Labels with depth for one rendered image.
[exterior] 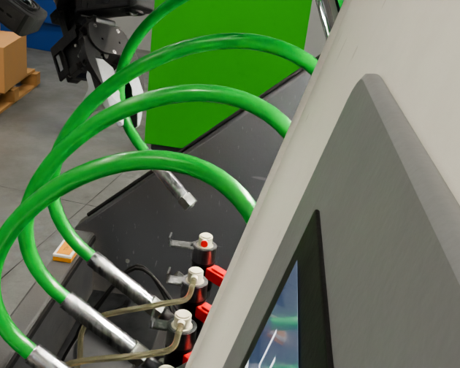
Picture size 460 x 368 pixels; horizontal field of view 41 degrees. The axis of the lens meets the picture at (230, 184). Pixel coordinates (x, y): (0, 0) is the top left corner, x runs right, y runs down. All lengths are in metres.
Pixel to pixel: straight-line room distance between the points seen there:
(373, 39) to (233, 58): 3.73
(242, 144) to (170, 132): 3.08
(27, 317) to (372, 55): 0.78
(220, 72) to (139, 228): 2.90
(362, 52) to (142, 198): 0.90
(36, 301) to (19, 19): 0.43
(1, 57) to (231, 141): 3.90
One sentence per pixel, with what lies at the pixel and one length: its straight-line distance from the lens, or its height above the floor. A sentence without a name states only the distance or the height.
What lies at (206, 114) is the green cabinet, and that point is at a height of 0.34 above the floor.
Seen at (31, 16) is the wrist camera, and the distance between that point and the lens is 0.66.
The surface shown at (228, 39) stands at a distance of 0.56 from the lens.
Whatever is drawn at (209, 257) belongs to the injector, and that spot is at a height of 1.12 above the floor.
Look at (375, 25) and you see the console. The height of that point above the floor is 1.45.
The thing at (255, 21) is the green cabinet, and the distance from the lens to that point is 3.85.
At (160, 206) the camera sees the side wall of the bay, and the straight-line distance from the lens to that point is 1.06.
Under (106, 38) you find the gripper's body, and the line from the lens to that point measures 0.86.
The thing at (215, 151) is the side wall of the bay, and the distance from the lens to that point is 1.01.
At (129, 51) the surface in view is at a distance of 0.80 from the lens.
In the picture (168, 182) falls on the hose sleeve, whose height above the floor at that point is 1.15.
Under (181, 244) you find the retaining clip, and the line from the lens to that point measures 0.73.
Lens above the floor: 1.47
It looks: 23 degrees down
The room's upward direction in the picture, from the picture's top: 7 degrees clockwise
